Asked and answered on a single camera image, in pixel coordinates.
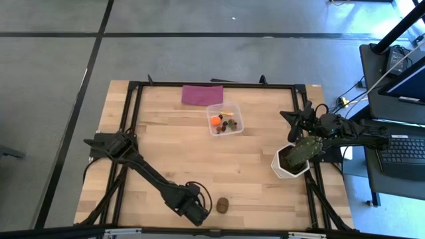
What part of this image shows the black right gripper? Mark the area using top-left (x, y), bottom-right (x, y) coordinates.
top-left (279, 101), bottom-right (330, 144)

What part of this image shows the clear plastic tupperware container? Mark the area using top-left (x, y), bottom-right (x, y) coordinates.
top-left (205, 102), bottom-right (245, 137)

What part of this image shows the green cactus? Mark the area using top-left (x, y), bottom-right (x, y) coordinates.
top-left (286, 135), bottom-right (323, 169)

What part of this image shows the white hexagonal plant pot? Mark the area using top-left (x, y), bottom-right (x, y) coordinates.
top-left (271, 143), bottom-right (311, 180)

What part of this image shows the black diagonal desk beam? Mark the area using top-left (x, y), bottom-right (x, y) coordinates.
top-left (345, 105), bottom-right (371, 127)

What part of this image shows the black desk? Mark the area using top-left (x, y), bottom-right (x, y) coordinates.
top-left (359, 42), bottom-right (425, 206)

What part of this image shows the folded purple cloth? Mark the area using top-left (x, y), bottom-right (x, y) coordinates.
top-left (181, 84), bottom-right (224, 107)

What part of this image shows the black laptop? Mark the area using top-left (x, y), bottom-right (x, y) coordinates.
top-left (377, 133), bottom-right (425, 183)

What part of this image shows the black power adapter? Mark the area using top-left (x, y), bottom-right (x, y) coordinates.
top-left (386, 45), bottom-right (412, 76)

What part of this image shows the black computer monitor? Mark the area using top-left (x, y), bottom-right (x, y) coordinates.
top-left (378, 54), bottom-right (425, 106)

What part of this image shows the black diagonal pole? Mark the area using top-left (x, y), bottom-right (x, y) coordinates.
top-left (371, 0), bottom-right (425, 54)

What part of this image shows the black overhead beam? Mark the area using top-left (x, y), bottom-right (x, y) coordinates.
top-left (0, 224), bottom-right (425, 239)

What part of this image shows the grey chair part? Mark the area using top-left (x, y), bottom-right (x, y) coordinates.
top-left (0, 145), bottom-right (26, 161)

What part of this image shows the black metal table frame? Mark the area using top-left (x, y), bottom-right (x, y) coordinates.
top-left (74, 74), bottom-right (358, 233)

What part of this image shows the silver metal bracket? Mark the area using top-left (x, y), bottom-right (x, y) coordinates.
top-left (287, 231), bottom-right (328, 239)
top-left (104, 227), bottom-right (143, 239)

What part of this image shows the white cable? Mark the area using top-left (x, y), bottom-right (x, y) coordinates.
top-left (364, 39), bottom-right (425, 97)

